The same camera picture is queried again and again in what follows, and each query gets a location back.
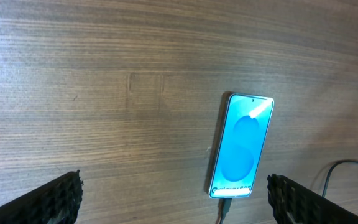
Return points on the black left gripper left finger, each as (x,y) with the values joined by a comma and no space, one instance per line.
(57,201)

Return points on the blue Galaxy S25 smartphone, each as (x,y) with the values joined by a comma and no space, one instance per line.
(243,128)

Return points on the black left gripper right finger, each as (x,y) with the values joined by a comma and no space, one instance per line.
(294,203)

